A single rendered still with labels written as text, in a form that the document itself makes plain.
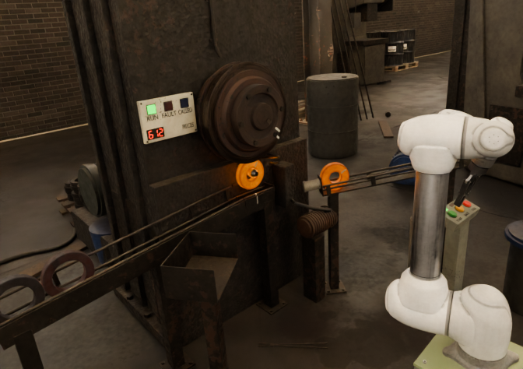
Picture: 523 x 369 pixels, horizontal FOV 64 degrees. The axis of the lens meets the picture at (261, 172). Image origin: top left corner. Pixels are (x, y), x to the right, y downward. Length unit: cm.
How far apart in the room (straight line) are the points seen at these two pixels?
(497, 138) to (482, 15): 297
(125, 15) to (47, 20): 610
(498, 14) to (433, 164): 291
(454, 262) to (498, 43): 236
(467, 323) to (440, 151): 57
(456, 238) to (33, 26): 693
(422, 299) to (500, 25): 301
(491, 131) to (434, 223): 34
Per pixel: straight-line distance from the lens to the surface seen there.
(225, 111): 182
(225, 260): 175
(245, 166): 201
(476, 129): 135
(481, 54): 424
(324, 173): 223
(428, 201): 144
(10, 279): 170
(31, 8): 784
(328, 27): 623
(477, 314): 156
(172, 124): 188
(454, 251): 227
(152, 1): 186
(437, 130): 137
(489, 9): 424
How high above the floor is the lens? 152
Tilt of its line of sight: 20 degrees down
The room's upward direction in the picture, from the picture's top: 4 degrees counter-clockwise
